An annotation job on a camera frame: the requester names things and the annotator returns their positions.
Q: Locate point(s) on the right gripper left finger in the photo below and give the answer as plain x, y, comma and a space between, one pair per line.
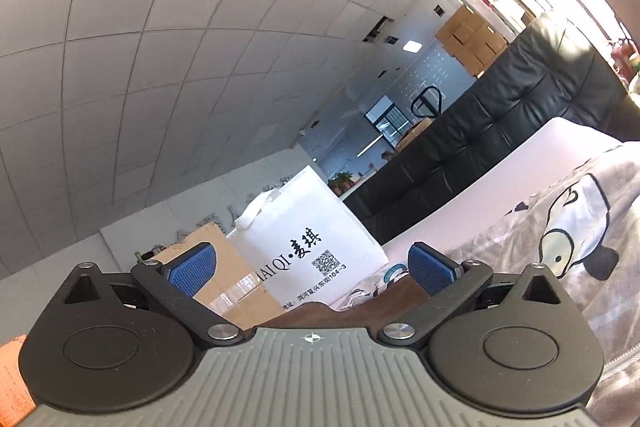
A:
171, 288

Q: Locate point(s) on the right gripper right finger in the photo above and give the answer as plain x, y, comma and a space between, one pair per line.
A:
435, 281

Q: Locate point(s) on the brown leather jacket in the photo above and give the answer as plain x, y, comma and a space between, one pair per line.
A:
372, 315

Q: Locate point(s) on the large cardboard box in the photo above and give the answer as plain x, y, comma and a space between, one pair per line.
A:
229, 287

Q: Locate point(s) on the white printed bag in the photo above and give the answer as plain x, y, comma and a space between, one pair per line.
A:
304, 244

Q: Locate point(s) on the cartoon print bed sheet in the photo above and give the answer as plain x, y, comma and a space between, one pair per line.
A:
541, 327

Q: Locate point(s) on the potted green plant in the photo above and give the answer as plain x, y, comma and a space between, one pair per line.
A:
341, 182

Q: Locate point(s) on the pallet jack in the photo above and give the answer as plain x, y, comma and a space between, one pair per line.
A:
427, 104

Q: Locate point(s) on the orange printed board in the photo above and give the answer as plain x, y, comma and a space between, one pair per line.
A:
15, 400

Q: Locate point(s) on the black leather sofa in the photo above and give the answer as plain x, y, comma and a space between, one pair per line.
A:
549, 70

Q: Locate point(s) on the stacked cardboard boxes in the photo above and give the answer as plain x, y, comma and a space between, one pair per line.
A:
468, 38

